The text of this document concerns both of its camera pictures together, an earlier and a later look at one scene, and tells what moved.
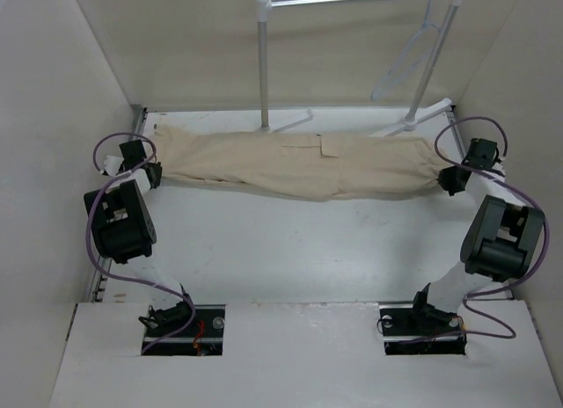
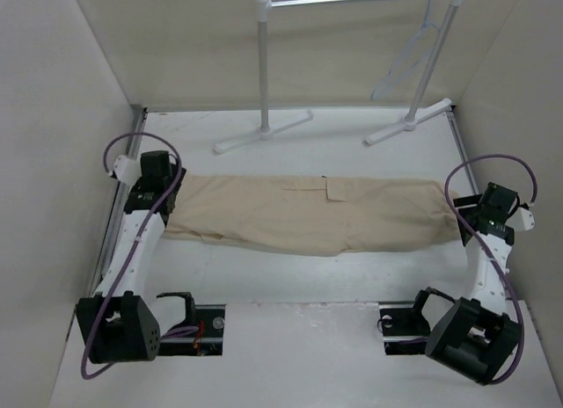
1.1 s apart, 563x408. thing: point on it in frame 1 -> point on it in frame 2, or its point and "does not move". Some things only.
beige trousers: (316, 167) -> (325, 214)
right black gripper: (446, 180) -> (466, 201)
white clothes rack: (263, 7) does not move
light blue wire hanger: (413, 54) does not move
